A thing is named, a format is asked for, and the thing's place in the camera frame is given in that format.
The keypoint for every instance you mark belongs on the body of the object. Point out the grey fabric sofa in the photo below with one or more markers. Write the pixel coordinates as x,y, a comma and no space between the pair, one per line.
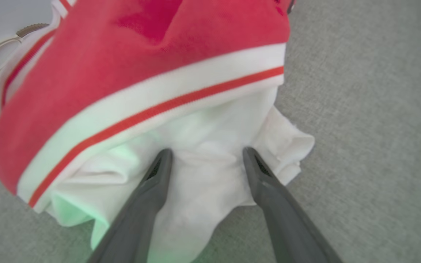
371,146

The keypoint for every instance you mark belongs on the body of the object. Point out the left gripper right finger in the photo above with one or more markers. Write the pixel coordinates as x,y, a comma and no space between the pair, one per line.
280,212

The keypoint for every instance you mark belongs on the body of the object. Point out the red and white jersey garment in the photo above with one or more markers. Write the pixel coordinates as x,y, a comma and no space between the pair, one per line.
122,65

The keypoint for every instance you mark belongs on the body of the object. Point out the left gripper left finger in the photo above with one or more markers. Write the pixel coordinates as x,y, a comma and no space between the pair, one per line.
143,212

